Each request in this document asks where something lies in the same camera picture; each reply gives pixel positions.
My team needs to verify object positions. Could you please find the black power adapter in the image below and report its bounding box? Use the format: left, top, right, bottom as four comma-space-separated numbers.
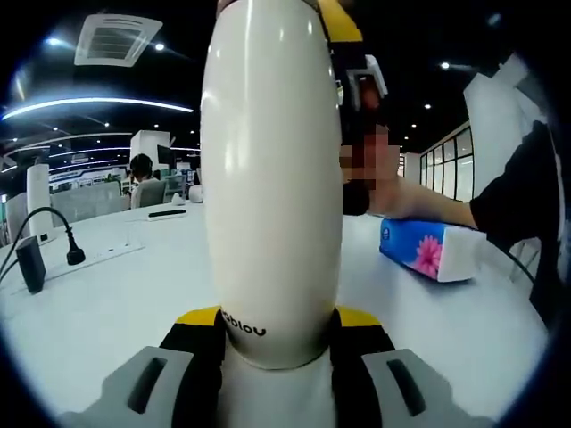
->
15, 236, 47, 295

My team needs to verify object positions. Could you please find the black cable with plug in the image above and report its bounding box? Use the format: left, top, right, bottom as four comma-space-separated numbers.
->
7, 207, 87, 267

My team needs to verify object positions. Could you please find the person's black shirt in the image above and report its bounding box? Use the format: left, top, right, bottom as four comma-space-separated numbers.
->
469, 119, 571, 323

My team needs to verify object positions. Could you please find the grey office chair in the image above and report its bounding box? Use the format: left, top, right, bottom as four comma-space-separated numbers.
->
133, 180, 167, 210

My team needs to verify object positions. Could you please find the thin black cable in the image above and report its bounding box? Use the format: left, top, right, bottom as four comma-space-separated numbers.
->
488, 235, 537, 287

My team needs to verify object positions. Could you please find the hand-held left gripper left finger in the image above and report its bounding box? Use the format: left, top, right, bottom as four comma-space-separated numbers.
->
91, 305, 224, 428

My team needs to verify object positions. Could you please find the person's right hand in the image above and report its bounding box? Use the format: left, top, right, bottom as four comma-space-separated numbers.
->
343, 180, 402, 218

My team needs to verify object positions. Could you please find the blue tissue pack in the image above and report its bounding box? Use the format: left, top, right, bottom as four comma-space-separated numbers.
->
378, 217, 488, 284

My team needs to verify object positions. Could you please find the curved ceiling light strip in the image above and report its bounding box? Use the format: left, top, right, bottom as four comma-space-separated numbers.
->
0, 96, 195, 122

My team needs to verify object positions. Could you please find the white power strip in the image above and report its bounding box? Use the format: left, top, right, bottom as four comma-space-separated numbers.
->
44, 243, 146, 281

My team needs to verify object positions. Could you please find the grey desk partition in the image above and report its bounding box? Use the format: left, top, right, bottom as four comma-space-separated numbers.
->
49, 182, 131, 222

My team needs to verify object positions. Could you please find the white table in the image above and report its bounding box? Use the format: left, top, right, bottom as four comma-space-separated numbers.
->
0, 200, 550, 428

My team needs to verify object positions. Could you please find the ceiling air conditioner vent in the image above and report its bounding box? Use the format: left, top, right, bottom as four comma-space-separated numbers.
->
73, 13, 164, 69

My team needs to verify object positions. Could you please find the black remote control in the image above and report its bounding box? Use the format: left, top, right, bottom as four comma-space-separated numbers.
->
147, 208, 188, 222

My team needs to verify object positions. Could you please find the white water cup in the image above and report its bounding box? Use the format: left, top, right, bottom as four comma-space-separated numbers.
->
198, 0, 345, 371

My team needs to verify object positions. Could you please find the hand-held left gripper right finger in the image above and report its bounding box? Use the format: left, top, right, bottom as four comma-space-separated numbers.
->
332, 305, 492, 428

